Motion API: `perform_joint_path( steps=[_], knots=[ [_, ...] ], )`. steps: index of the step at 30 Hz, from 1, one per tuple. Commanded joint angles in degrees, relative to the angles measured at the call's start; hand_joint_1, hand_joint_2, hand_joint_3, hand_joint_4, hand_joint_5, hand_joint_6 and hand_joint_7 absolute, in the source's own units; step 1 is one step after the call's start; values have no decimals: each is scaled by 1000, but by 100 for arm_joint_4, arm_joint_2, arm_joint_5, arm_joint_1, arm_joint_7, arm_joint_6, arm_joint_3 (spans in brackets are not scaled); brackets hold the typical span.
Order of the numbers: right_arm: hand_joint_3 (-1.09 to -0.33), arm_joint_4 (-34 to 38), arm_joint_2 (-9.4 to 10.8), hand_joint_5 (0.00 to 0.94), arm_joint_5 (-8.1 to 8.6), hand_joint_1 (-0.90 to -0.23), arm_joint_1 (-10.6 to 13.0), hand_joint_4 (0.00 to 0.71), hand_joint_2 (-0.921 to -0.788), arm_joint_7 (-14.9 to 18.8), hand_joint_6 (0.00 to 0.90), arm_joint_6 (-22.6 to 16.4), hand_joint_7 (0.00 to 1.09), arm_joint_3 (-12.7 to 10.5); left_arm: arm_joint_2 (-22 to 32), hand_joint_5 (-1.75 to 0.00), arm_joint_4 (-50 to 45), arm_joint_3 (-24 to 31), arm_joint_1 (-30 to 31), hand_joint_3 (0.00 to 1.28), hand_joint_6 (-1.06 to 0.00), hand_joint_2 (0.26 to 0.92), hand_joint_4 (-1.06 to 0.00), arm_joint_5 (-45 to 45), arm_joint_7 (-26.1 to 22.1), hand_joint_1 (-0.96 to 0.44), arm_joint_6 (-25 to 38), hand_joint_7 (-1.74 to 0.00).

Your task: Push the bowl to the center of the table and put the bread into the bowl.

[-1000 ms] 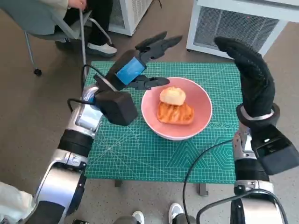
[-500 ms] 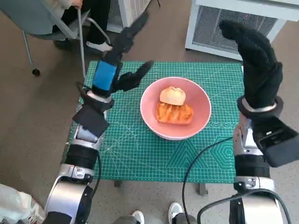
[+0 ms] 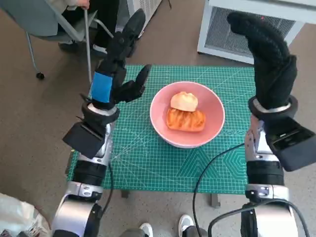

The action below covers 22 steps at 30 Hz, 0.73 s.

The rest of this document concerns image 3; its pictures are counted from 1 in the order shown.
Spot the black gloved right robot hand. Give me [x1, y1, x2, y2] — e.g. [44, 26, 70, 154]
[227, 11, 298, 110]

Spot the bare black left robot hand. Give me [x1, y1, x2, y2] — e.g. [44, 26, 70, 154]
[88, 9, 153, 111]

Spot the pink bowl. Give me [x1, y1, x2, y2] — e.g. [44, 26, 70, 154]
[150, 82, 226, 149]

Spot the round toy bread bun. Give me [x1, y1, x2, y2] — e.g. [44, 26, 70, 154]
[170, 91, 199, 112]

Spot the rectangular orange toy bread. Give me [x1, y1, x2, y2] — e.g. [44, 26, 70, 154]
[165, 108, 206, 132]

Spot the large white grille appliance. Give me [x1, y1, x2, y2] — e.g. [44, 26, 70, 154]
[197, 0, 316, 65]

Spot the seated person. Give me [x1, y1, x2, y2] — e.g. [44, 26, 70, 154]
[48, 0, 126, 54]

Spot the small white grille appliance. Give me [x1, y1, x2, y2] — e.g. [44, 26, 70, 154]
[116, 0, 163, 38]

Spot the green cutting mat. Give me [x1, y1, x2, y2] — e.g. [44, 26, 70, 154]
[67, 64, 256, 195]

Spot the grey chair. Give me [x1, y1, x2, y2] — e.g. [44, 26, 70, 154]
[0, 0, 117, 82]

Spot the standing person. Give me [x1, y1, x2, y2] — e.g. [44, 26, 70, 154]
[120, 214, 208, 237]

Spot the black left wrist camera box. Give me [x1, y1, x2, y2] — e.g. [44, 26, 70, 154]
[62, 122, 106, 160]

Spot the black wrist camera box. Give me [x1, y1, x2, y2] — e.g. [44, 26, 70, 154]
[62, 122, 106, 160]
[265, 116, 316, 172]

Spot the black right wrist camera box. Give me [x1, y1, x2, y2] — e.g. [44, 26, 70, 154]
[265, 116, 316, 172]

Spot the black cable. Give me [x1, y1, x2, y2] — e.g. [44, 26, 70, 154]
[100, 162, 115, 218]
[192, 144, 246, 237]
[207, 199, 309, 237]

